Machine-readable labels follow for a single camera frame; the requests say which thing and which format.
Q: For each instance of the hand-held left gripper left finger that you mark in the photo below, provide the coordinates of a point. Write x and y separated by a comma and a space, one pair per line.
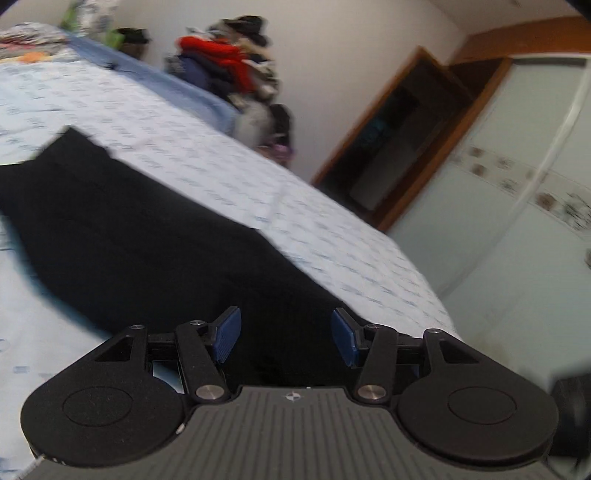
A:
228, 334

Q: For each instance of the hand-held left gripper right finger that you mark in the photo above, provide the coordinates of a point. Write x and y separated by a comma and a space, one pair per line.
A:
346, 337

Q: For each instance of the black pants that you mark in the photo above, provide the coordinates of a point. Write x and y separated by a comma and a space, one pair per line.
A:
152, 258

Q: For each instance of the bed with white printed sheet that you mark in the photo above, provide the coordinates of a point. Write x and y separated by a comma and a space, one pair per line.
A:
240, 184

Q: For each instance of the white wardrobe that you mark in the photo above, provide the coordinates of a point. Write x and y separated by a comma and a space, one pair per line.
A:
508, 207

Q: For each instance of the pile of clothes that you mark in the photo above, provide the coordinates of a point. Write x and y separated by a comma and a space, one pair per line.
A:
231, 69

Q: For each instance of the blue blanket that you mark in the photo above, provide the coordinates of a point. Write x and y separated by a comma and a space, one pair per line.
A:
157, 76

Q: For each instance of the dark bag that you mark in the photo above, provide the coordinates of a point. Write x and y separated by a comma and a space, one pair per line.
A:
134, 37

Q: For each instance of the green bag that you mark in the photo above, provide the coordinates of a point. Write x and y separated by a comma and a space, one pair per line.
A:
113, 40

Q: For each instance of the patterned pillow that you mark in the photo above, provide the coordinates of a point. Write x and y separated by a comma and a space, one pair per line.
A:
90, 10

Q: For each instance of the colourful printed cloth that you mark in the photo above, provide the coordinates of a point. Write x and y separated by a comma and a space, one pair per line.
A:
27, 41

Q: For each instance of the wooden door frame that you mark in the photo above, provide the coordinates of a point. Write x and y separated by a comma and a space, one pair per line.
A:
406, 138

